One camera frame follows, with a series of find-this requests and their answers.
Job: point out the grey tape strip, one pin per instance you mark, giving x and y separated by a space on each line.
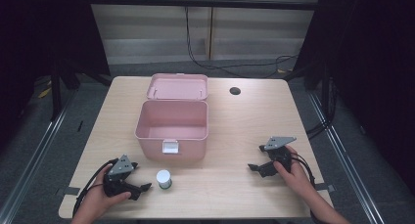
70 190
325 187

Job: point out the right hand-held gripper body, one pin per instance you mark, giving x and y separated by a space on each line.
280 152

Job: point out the black horizontal frame bar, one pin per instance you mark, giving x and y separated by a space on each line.
202 3

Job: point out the black curtain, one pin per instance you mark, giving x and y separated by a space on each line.
45 38
368 70

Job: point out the yellow floor scrap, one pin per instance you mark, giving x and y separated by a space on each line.
44 93

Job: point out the metal floor rail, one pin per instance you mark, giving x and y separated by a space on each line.
345 152
36 152

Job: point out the pink plastic storage box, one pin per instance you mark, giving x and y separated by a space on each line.
173 145

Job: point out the small white-capped bottle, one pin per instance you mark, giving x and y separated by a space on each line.
163 177

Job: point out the person's right hand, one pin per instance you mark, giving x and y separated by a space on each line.
295 180

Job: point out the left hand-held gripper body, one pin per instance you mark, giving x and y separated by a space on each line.
119 171

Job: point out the person's left hand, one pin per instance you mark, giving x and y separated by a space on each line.
99 199

